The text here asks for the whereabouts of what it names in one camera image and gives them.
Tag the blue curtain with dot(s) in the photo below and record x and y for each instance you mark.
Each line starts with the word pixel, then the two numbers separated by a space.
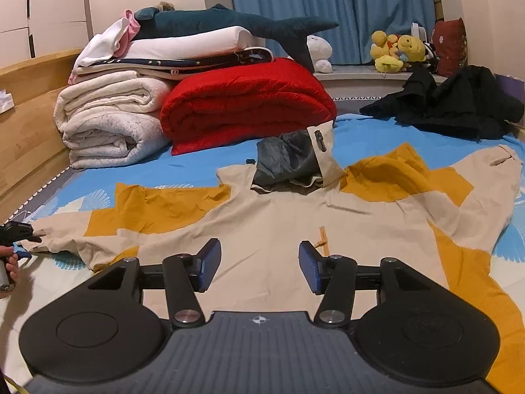
pixel 328 4

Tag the blue shark plush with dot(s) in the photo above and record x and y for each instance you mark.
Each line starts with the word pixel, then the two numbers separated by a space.
pixel 290 33

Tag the wooden headboard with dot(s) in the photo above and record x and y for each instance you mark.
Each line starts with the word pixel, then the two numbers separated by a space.
pixel 32 152

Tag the person's left hand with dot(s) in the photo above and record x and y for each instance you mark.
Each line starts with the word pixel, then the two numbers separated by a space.
pixel 11 262

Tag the black jacket pile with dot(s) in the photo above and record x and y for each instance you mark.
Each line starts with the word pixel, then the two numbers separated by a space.
pixel 470 105

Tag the red folded quilt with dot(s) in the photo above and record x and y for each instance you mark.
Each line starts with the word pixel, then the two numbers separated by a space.
pixel 226 106

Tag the beige and mustard hooded jacket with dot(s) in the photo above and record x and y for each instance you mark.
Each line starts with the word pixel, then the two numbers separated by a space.
pixel 444 206

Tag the white pillow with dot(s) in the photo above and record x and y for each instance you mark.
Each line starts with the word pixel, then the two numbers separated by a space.
pixel 212 43

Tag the yellow plush toys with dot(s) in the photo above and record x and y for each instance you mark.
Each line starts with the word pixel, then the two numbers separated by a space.
pixel 393 53

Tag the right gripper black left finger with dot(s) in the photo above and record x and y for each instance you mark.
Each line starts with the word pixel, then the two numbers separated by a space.
pixel 181 276

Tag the dark red cushion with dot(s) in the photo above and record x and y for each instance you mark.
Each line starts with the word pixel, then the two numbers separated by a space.
pixel 450 42

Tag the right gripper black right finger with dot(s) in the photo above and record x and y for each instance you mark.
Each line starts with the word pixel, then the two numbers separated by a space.
pixel 336 278

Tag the white pink folded cloth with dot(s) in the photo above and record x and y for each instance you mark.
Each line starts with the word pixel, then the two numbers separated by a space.
pixel 113 42

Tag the white folded quilt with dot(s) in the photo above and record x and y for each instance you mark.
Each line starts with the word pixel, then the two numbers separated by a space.
pixel 112 120

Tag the navy patterned folded blanket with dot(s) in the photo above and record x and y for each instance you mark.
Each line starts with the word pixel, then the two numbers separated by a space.
pixel 172 69

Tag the white round plush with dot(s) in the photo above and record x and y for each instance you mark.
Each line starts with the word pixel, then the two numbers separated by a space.
pixel 312 52

